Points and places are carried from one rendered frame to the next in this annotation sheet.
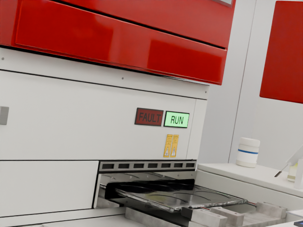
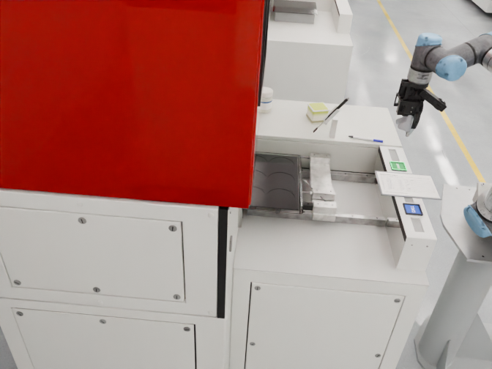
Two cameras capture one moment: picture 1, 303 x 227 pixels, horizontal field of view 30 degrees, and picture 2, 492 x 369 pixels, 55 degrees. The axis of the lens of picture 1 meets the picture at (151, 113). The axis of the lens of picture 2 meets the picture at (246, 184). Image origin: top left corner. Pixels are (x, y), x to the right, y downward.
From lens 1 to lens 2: 1.20 m
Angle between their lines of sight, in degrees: 47
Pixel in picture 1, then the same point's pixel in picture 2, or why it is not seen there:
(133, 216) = (255, 213)
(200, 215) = (321, 208)
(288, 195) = (328, 145)
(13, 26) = (248, 195)
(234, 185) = (285, 145)
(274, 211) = (324, 160)
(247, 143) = (266, 96)
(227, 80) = not seen: outside the picture
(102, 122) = not seen: hidden behind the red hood
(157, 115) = not seen: hidden behind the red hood
